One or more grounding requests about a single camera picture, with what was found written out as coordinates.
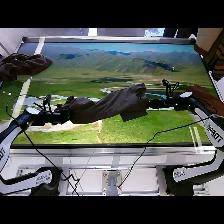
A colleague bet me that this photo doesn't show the dark brown shirt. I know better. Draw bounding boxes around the dark brown shirt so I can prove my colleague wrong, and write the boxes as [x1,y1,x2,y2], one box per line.
[64,82,150,125]

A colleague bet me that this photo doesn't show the red-brown garment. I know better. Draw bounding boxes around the red-brown garment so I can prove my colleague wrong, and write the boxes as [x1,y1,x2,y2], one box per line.
[190,85,224,117]

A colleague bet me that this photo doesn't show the dark brown garment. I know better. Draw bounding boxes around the dark brown garment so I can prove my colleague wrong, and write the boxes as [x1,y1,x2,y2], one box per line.
[0,52,54,83]

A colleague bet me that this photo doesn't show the silver frame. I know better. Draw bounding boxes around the silver frame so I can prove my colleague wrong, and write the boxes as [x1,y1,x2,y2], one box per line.
[9,35,222,197]

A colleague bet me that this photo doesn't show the black cable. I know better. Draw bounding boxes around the black cable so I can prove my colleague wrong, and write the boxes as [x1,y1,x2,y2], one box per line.
[5,105,81,197]
[117,114,218,192]

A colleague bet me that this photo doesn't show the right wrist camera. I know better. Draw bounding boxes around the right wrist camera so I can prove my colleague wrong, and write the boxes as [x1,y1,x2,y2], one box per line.
[161,78,181,100]

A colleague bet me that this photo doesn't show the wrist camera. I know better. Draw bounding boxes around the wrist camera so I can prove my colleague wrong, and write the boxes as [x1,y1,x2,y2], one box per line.
[161,78,181,100]
[40,93,54,113]

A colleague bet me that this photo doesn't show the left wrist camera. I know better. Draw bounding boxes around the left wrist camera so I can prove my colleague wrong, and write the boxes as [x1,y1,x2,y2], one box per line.
[40,93,54,113]

